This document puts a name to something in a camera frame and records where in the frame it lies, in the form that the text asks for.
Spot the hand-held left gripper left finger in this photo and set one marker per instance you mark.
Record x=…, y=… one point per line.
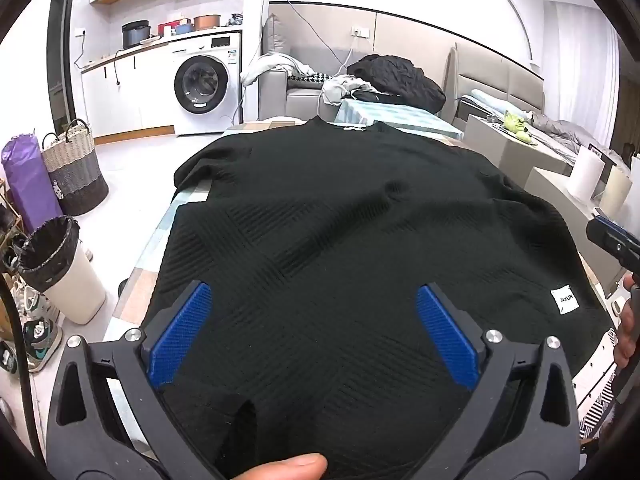
x=182, y=330

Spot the sneakers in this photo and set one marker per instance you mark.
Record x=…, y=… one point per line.
x=40, y=340

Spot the white garment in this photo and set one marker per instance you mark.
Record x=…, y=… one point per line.
x=270, y=62

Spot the white washing machine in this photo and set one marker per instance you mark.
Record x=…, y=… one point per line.
x=205, y=80

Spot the checked tablecloth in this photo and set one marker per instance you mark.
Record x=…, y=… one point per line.
x=150, y=260

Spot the white paper roll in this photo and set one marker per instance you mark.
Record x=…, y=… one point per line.
x=587, y=172

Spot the woven laundry basket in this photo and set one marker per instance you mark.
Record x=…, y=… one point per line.
x=75, y=175

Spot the beige padded headboard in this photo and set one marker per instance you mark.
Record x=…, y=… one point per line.
x=490, y=70

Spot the grey duvet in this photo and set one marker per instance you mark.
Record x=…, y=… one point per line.
x=565, y=132

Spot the black quilted jacket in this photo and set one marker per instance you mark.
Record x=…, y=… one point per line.
x=395, y=77

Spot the light blue pillow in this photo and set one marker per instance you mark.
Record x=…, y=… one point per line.
x=492, y=99

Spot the black cooking pot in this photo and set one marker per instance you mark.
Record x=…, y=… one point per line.
x=135, y=35

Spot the grey sofa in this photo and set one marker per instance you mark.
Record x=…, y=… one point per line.
x=295, y=95

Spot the purple rolled mat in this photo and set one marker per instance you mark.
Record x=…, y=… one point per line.
x=30, y=180

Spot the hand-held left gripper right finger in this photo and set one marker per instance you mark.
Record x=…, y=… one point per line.
x=447, y=335

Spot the black knit sweater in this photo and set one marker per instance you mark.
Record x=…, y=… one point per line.
x=350, y=235

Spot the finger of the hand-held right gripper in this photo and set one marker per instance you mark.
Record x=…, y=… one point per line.
x=612, y=242

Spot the person's right hand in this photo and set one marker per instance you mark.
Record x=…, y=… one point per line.
x=622, y=330

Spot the houndstooth pillow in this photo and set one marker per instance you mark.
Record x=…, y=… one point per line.
x=305, y=78

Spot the teal checkered blanket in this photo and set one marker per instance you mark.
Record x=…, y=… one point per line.
x=400, y=115

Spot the white trash bin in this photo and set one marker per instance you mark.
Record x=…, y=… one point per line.
x=70, y=285

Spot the red box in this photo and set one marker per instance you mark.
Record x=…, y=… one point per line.
x=167, y=29

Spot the grey and white clothes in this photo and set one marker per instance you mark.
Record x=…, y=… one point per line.
x=340, y=85

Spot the black white striped cloth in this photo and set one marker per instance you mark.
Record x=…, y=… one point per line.
x=595, y=385

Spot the person's left hand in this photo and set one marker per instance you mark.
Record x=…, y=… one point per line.
x=285, y=467

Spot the white kitchen base cabinets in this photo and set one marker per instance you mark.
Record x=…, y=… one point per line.
x=130, y=90

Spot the wall socket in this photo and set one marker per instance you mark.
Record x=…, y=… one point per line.
x=360, y=31

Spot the cream cylinder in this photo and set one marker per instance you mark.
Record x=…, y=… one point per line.
x=615, y=192

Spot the tall beige box table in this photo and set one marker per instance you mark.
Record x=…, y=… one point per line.
x=510, y=160

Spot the white curtain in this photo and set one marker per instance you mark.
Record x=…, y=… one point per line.
x=575, y=60

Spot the dark door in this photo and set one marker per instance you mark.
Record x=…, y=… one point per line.
x=60, y=50

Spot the green plush toy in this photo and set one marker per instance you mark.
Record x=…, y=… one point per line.
x=515, y=122

